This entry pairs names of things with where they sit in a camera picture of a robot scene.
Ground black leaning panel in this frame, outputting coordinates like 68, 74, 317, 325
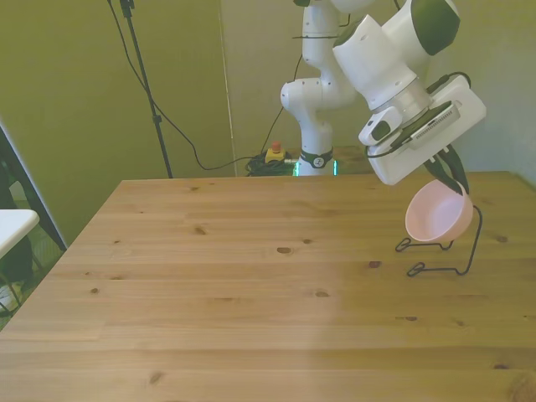
0, 119, 69, 253

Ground coiled dark cables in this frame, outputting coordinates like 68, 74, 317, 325
244, 154, 301, 178

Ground black wire rack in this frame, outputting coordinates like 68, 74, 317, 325
394, 204, 484, 278

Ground yellow emergency stop button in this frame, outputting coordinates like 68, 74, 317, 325
265, 141, 286, 165

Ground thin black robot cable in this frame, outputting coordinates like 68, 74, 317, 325
266, 12, 353, 152

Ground black tripod stand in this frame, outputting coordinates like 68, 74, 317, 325
119, 0, 174, 179

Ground pink plastic bowl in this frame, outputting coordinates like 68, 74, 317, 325
404, 179, 475, 244

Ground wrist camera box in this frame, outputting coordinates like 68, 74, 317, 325
391, 99, 464, 152

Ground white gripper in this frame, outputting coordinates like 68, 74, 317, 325
367, 74, 487, 196

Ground black cable along tripod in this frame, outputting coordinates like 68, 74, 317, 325
106, 0, 255, 172

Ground white folding table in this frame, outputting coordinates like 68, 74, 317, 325
0, 209, 41, 260

